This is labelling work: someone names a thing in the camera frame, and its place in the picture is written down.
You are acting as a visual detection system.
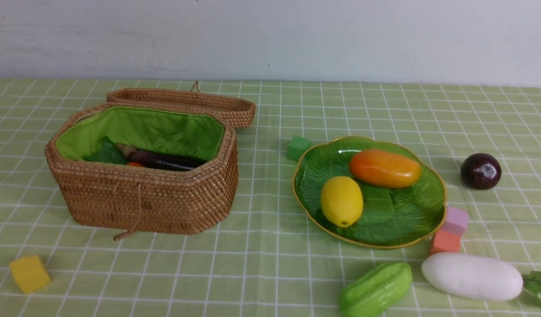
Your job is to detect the orange foam block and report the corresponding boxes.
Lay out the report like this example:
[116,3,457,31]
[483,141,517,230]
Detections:
[428,230,461,255]

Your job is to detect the orange mango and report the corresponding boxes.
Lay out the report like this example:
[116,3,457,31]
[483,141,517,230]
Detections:
[349,149,422,189]

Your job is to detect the yellow lemon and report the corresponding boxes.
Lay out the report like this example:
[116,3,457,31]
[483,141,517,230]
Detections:
[320,176,364,228]

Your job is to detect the woven basket lid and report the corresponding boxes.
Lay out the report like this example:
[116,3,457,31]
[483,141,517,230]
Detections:
[107,81,256,128]

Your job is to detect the green glass leaf plate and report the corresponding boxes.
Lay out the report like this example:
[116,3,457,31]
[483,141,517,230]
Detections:
[292,135,447,249]

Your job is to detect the light green bitter gourd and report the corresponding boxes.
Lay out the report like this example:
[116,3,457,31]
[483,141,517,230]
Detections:
[338,262,413,317]

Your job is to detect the purple eggplant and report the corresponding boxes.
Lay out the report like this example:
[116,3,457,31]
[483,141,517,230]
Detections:
[116,143,207,171]

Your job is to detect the woven wicker basket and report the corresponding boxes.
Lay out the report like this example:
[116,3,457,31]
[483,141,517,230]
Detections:
[44,102,238,241]

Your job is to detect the green foam cube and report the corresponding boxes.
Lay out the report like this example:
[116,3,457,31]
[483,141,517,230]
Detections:
[286,135,312,162]

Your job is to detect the pink foam cube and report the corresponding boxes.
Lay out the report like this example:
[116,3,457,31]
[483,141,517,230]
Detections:
[440,206,470,237]

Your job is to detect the yellow foam cube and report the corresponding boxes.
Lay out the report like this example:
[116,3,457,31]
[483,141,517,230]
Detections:
[9,255,52,295]

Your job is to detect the dark purple plum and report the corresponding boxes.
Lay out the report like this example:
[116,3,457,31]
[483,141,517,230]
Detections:
[460,153,502,190]

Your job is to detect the white radish with leaves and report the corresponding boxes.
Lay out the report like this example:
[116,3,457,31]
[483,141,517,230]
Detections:
[421,252,541,309]

